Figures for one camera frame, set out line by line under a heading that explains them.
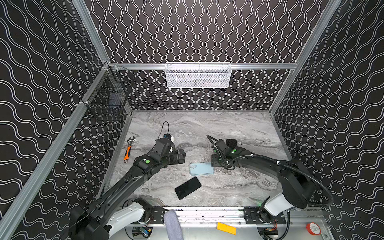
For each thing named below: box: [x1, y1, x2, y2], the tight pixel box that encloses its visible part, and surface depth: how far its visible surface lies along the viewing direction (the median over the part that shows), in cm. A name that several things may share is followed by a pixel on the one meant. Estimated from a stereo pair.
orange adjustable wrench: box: [123, 136, 136, 164], surface depth 102 cm
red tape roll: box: [306, 222, 322, 236], surface depth 71 cm
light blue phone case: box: [189, 162, 215, 175], surface depth 93 cm
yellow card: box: [216, 222, 237, 235], surface depth 74 cm
